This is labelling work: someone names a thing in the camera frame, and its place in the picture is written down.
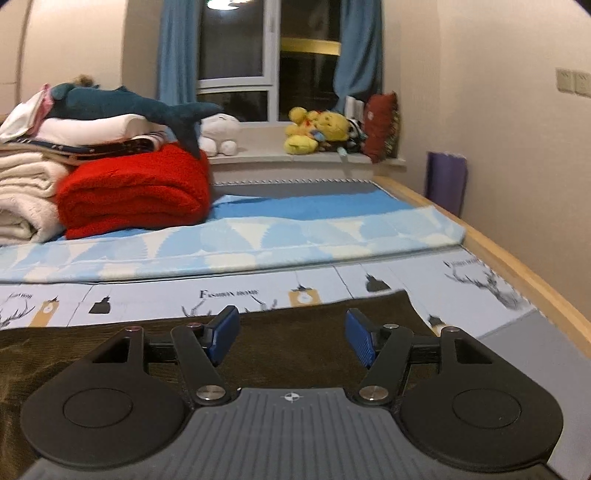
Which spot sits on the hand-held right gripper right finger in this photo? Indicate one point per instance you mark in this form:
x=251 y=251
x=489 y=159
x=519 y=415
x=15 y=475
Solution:
x=360 y=339

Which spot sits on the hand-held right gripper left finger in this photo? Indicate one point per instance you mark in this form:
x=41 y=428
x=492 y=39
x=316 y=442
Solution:
x=223 y=333

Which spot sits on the deer print bed sheet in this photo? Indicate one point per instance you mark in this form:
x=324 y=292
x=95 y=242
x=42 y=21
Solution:
x=152 y=295

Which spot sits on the blue leaf print blanket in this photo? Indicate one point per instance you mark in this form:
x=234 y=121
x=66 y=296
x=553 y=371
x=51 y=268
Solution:
x=277 y=240

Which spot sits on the red fleece blanket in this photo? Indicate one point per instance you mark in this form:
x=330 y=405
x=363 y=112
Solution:
x=134 y=194

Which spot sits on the purple rolled mat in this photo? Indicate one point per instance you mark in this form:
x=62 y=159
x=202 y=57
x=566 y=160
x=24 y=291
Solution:
x=445 y=184

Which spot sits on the white window sill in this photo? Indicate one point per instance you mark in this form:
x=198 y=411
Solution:
x=277 y=160

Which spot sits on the white plush toy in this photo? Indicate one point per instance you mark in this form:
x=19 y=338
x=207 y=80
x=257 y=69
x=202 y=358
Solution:
x=221 y=131

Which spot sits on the black and white striped plush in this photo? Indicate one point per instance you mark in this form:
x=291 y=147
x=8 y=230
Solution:
x=355 y=133

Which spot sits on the yellow plush toy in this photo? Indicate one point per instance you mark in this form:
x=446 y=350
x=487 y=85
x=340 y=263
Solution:
x=298 y=136

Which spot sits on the dark patterned folded cloth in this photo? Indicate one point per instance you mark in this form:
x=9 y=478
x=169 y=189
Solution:
x=115 y=148

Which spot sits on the red cushion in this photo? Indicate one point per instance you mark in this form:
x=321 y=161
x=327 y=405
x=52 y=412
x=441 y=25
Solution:
x=381 y=124

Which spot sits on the yellow bear plush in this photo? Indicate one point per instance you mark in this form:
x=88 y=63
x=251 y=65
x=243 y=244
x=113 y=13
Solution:
x=330 y=124

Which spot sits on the cream folded blanket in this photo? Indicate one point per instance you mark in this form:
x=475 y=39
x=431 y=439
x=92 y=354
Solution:
x=23 y=194

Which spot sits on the teal shark plush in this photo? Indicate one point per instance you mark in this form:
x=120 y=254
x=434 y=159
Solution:
x=106 y=101

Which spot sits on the blue curtain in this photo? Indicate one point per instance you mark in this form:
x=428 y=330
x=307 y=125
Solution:
x=360 y=50
x=178 y=50

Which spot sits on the white framed window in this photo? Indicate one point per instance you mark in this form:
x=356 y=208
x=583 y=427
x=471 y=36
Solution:
x=240 y=46

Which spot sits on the brown furry toy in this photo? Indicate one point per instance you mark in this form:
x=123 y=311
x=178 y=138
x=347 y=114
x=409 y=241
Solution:
x=85 y=80

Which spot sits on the pink and white cloth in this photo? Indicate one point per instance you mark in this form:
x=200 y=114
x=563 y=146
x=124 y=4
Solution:
x=23 y=115

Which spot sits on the wooden bed frame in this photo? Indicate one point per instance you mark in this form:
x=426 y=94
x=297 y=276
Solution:
x=508 y=263

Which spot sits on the white wall socket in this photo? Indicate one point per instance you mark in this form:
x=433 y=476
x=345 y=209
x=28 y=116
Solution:
x=582 y=84
x=564 y=79

